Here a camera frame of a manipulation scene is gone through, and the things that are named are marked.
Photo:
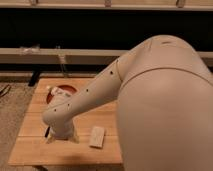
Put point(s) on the black table leg stand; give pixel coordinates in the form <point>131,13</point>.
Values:
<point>34,78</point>

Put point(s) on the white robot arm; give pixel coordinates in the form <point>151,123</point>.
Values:
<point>164,95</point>

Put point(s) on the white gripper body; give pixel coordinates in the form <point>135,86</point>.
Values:
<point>63,131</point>

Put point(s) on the white block in bowl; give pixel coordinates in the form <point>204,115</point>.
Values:
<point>59,91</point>

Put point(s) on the clear plastic wrap on rail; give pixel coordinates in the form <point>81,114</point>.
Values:
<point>30,50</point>

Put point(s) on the beige wooden block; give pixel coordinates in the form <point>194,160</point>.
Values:
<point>97,137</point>

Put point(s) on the red bowl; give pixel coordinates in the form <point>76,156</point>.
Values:
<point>69,88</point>

